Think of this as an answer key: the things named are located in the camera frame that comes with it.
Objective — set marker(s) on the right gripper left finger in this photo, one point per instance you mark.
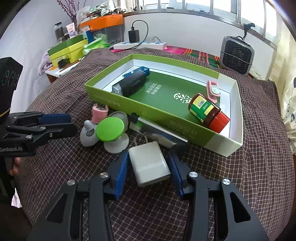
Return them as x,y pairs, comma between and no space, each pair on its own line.
62,219

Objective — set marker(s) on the black charger with cable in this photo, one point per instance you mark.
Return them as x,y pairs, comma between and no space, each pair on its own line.
134,35

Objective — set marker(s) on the black blue stapler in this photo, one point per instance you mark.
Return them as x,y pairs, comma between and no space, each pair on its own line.
131,82

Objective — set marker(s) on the left hand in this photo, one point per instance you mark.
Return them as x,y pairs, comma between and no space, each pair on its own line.
16,167

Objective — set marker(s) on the pink tape roll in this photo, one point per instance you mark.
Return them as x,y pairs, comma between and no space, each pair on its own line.
99,113

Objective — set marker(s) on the grey mini fan heater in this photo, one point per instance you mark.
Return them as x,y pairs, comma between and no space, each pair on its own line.
236,55

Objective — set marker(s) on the green yellow gift box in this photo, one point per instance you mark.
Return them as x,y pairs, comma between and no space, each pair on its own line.
71,50

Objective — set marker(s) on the white round jar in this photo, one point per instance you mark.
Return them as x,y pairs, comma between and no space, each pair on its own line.
121,115

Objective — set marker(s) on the brown checkered tablecloth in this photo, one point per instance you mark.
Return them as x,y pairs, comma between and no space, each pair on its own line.
262,169

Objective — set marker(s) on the black window handle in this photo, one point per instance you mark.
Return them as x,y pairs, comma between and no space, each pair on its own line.
247,27

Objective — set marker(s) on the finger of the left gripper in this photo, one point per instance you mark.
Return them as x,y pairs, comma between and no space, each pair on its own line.
35,134
52,118

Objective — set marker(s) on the pink white round holder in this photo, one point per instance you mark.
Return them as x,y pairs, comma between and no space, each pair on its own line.
213,91

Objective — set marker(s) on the pink white small package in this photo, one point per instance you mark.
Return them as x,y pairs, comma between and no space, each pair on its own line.
71,30

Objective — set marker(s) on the colourful striped cloth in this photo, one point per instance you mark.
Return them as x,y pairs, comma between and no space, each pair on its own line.
211,60

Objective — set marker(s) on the green top white massager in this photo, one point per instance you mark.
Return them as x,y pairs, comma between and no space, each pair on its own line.
111,131

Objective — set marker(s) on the grey white mushroom gadget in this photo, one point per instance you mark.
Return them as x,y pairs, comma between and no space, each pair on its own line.
87,135

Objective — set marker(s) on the white power strip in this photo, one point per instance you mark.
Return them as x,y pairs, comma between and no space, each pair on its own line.
154,45

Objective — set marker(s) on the green plastic bag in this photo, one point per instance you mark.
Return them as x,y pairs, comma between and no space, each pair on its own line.
97,43

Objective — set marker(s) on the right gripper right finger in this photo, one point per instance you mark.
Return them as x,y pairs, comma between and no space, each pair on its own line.
234,219

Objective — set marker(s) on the orange lid plastic bin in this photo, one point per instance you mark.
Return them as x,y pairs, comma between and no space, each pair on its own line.
111,26

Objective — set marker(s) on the green white cardboard box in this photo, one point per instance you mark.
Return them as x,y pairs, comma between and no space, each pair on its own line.
165,97

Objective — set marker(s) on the dark glass jar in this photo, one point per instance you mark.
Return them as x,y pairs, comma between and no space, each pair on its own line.
58,29

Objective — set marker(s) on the brown jar red lid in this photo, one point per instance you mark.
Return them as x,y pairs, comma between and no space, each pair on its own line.
208,113

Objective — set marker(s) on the white power adapter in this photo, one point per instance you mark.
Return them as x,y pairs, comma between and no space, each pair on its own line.
148,163

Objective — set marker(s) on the heart pattern curtain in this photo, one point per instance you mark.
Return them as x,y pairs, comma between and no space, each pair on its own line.
283,74

